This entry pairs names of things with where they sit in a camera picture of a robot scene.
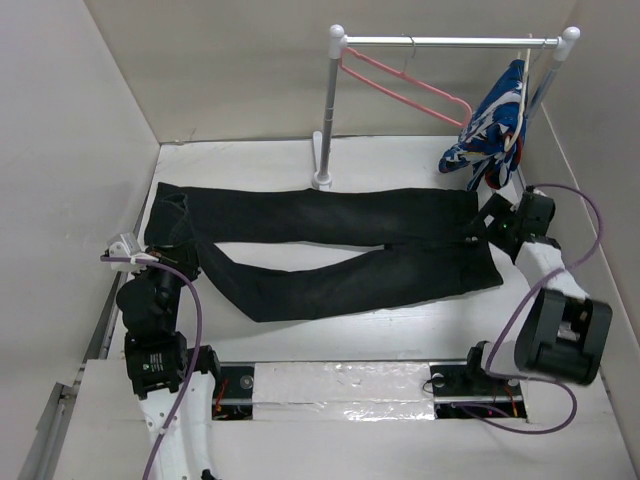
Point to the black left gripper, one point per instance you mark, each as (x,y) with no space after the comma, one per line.
(184,258)

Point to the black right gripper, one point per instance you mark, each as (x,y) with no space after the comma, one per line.
(498,207)

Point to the black denim trousers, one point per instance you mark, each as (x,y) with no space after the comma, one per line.
(309,255)

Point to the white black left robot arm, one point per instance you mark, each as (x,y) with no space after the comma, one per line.
(174,380)

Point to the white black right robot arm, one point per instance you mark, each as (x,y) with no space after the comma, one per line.
(564,330)

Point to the cream wooden hanger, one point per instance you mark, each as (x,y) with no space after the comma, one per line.
(511,141)

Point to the pink plastic hanger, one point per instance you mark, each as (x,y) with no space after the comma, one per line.
(405,82)

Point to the blue patterned garment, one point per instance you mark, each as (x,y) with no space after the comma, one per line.
(480,145)

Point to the silver white clothes rack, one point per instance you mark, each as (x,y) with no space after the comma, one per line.
(341,44)

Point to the white foam tape panel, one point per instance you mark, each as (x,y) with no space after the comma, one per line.
(342,391)

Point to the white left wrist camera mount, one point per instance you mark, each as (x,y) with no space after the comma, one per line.
(124,252)

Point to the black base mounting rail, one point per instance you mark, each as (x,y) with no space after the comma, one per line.
(457,393)

